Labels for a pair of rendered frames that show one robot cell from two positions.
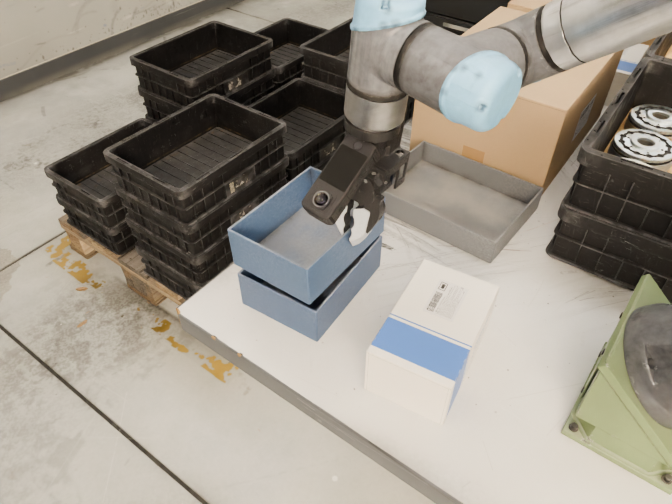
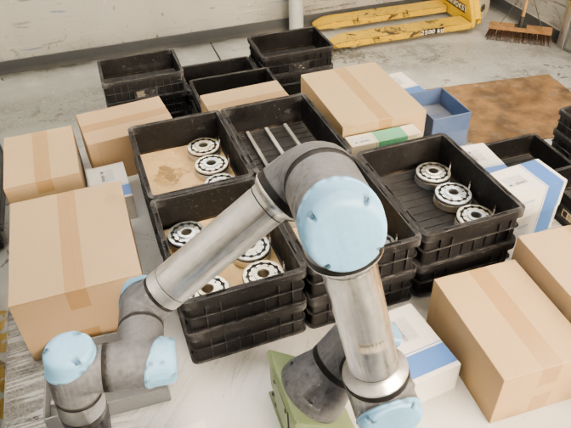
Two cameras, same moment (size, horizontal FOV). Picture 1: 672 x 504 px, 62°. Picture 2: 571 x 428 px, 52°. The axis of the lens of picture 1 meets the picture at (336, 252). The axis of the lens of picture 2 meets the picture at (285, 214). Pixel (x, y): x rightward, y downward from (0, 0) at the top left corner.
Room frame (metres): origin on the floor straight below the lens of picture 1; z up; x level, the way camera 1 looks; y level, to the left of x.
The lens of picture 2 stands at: (0.02, 0.19, 1.89)
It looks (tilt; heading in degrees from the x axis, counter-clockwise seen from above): 39 degrees down; 306
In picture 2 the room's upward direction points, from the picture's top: 2 degrees counter-clockwise
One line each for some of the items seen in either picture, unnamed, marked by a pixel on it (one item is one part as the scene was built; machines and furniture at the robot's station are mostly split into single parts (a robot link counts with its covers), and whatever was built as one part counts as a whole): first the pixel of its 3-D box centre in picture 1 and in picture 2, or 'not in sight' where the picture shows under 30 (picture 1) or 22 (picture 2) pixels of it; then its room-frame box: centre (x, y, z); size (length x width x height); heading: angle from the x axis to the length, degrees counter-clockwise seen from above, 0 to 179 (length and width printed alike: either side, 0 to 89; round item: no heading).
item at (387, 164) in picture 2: not in sight; (432, 196); (0.44, -1.09, 0.87); 0.40 x 0.30 x 0.11; 145
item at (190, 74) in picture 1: (212, 107); not in sight; (1.85, 0.45, 0.37); 0.40 x 0.30 x 0.45; 143
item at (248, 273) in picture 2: not in sight; (263, 275); (0.66, -0.59, 0.86); 0.10 x 0.10 x 0.01
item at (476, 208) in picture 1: (453, 196); (106, 373); (0.86, -0.23, 0.73); 0.27 x 0.20 x 0.05; 51
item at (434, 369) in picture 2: not in sight; (410, 352); (0.29, -0.66, 0.75); 0.20 x 0.12 x 0.09; 149
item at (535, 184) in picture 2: not in sight; (521, 190); (0.26, -1.30, 0.83); 0.20 x 0.12 x 0.09; 58
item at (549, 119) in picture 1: (517, 94); (80, 263); (1.13, -0.40, 0.80); 0.40 x 0.30 x 0.20; 144
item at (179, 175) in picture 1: (210, 203); not in sight; (1.29, 0.37, 0.37); 0.40 x 0.30 x 0.45; 143
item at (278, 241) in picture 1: (309, 230); not in sight; (0.65, 0.04, 0.82); 0.20 x 0.15 x 0.07; 144
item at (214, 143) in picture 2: not in sight; (203, 146); (1.17, -0.95, 0.86); 0.10 x 0.10 x 0.01
